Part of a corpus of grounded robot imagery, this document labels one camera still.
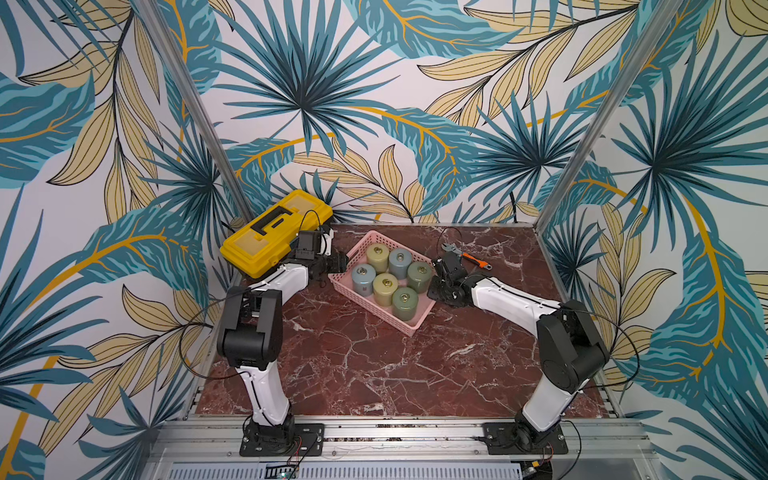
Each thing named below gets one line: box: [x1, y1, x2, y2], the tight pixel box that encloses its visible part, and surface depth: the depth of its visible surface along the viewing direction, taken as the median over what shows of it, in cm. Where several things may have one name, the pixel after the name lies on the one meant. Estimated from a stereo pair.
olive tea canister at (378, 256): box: [366, 242, 390, 274], surface depth 102 cm
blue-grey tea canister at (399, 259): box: [389, 248, 413, 280], surface depth 102 cm
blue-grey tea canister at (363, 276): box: [351, 263, 377, 297], surface depth 97 cm
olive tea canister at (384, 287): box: [373, 273, 399, 307], surface depth 94 cm
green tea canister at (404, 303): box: [392, 287, 419, 321], surface depth 92 cm
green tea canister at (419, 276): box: [407, 261, 433, 294], surface depth 98 cm
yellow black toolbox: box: [219, 190, 334, 279], surface depth 94 cm
